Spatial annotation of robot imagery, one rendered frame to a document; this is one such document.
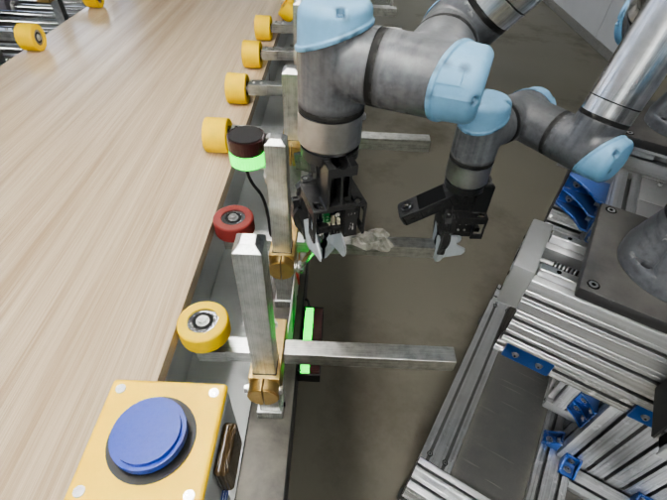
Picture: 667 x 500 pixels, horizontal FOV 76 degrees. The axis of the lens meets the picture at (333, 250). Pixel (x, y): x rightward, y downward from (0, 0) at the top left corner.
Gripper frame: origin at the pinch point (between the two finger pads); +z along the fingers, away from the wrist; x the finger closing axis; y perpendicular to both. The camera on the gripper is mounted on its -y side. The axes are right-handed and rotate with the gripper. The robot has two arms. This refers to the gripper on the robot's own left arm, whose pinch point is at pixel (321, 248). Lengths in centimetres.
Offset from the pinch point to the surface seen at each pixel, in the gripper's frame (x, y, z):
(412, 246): 22.4, -8.3, 13.6
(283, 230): -3.3, -12.9, 6.7
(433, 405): 46, -8, 100
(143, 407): -20.8, 31.8, -23.5
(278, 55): 14, -91, 5
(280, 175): -3.2, -12.9, -5.7
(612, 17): 372, -282, 69
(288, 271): -3.4, -10.0, 14.9
